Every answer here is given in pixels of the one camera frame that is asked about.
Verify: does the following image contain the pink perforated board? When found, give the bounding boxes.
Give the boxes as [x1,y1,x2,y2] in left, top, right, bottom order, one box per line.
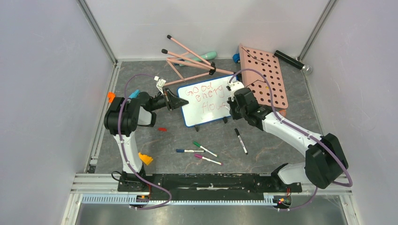
[238,44,289,109]

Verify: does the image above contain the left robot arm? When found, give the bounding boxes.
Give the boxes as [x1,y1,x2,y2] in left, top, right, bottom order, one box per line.
[104,88,189,192]

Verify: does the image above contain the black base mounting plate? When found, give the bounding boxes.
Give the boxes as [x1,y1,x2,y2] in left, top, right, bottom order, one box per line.
[117,172,302,201]

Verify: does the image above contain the pink whiteboard marker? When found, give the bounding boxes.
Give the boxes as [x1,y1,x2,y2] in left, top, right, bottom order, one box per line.
[194,154,223,165]

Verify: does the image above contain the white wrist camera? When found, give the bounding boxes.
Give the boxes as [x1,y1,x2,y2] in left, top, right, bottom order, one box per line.
[154,76,166,95]
[226,81,245,98]

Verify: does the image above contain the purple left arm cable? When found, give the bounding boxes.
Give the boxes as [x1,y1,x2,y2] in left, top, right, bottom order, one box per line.
[116,74,173,211]

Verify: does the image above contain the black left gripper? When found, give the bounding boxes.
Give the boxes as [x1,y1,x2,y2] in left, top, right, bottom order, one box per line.
[149,87,188,111]

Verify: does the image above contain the black whiteboard marker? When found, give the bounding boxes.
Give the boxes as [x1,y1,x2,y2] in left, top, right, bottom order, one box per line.
[234,128,248,155]

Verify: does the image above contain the blue toy marker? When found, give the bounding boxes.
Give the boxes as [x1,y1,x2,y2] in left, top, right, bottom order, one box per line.
[129,90,140,98]

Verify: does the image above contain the blue framed whiteboard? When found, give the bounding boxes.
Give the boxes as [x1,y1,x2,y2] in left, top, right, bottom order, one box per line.
[177,75,232,127]

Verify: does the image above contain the red marker cap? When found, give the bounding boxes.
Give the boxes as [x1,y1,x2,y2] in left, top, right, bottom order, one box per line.
[158,127,167,132]

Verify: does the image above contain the green whiteboard marker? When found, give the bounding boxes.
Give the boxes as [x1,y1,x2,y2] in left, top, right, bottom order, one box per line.
[192,141,218,158]

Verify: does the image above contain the orange clip left edge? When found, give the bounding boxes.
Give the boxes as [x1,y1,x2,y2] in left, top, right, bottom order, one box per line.
[107,92,116,103]

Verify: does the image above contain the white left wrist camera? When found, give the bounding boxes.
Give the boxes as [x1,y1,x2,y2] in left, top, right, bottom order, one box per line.
[154,76,166,95]

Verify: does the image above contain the orange round tape measure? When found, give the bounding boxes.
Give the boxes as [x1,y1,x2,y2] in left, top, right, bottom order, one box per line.
[278,109,287,117]

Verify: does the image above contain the small blue toy car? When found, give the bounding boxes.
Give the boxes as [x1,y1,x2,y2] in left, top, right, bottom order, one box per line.
[232,53,240,63]

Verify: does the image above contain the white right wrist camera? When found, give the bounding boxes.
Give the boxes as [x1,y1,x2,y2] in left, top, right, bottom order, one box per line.
[226,81,245,98]

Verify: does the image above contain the mint green toy bottle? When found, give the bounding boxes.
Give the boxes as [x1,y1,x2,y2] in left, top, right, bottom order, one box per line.
[178,51,217,67]

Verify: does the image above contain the black flashlight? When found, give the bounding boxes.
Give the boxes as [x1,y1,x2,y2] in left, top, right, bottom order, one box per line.
[274,50,313,75]

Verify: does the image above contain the yellow orange wedge block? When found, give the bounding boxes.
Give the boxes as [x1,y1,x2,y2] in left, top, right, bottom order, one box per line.
[138,152,153,165]

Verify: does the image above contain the pink folding stand legs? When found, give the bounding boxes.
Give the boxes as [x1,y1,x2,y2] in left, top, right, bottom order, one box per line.
[161,34,235,87]

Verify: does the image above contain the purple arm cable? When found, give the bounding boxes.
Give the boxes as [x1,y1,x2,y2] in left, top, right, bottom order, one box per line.
[116,74,173,211]
[228,68,353,212]

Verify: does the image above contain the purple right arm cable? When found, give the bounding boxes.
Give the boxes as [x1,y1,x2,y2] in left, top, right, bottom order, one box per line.
[228,68,353,212]

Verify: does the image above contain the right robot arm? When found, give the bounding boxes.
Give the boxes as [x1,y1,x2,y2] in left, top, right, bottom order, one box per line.
[227,85,352,191]

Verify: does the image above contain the blue whiteboard marker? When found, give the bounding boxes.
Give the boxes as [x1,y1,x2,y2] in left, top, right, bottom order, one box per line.
[176,149,204,153]

